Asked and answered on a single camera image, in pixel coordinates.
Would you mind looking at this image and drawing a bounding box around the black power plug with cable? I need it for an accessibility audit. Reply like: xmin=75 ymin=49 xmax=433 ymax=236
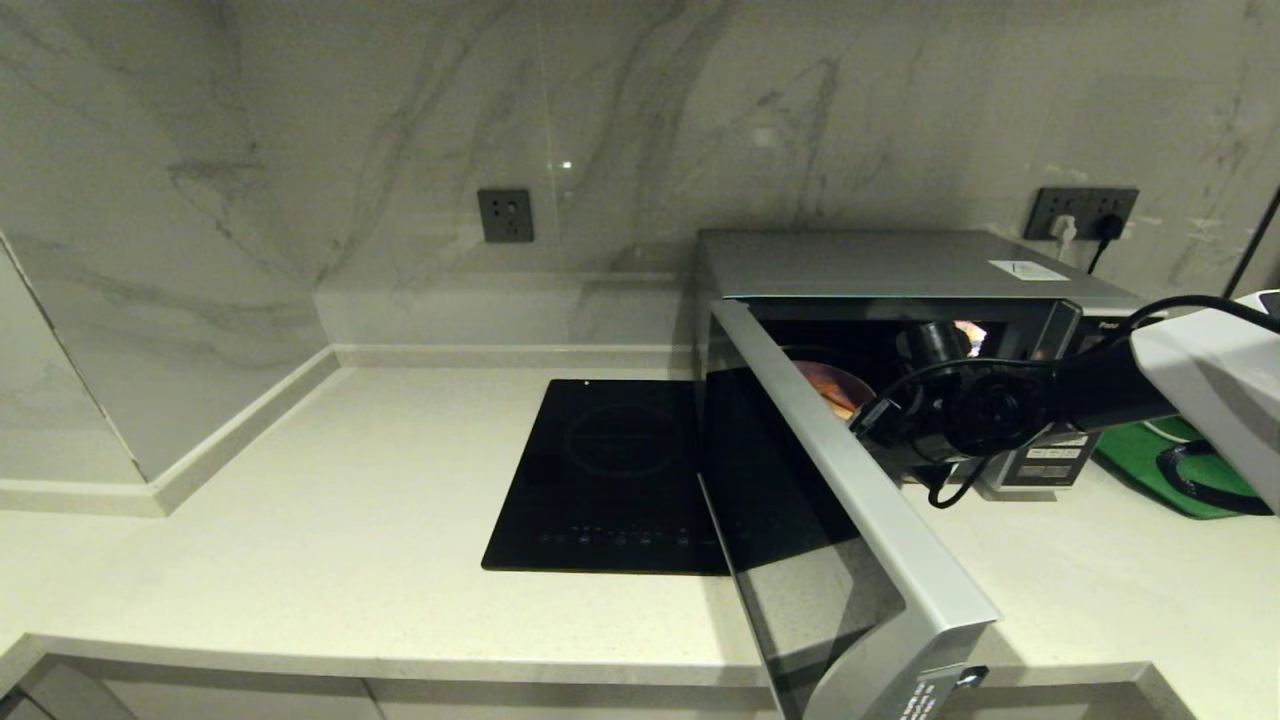
xmin=1088 ymin=212 xmax=1123 ymax=276

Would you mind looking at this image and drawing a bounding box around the grey cabinet side panel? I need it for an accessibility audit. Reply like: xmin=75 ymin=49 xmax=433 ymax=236
xmin=0 ymin=655 xmax=136 ymax=720

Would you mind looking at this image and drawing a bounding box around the black induction cooktop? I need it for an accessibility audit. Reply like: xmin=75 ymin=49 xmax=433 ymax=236
xmin=481 ymin=379 xmax=731 ymax=576

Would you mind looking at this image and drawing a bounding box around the microwave door with dark glass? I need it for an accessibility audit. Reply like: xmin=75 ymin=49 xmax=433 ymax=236
xmin=698 ymin=298 xmax=1002 ymax=720

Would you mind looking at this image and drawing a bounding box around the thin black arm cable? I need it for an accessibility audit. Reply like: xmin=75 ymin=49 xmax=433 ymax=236
xmin=848 ymin=294 xmax=1280 ymax=510

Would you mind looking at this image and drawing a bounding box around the white paper sheet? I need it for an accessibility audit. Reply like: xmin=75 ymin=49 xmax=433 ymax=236
xmin=988 ymin=259 xmax=1069 ymax=282

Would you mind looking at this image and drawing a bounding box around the grey double wall socket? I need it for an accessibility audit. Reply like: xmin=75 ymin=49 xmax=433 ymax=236
xmin=1026 ymin=187 xmax=1141 ymax=242

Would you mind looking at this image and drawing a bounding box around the purple plate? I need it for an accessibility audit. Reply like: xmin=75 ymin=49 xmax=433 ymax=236
xmin=793 ymin=360 xmax=878 ymax=422

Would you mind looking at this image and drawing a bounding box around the green plastic tray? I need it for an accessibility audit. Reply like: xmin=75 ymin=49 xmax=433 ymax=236
xmin=1095 ymin=418 xmax=1273 ymax=521

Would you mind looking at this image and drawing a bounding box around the grey single wall socket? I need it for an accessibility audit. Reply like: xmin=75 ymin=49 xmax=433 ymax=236
xmin=477 ymin=189 xmax=534 ymax=245

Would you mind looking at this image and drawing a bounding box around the black braided cable sleeve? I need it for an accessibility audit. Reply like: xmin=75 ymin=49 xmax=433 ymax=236
xmin=1158 ymin=438 xmax=1273 ymax=517

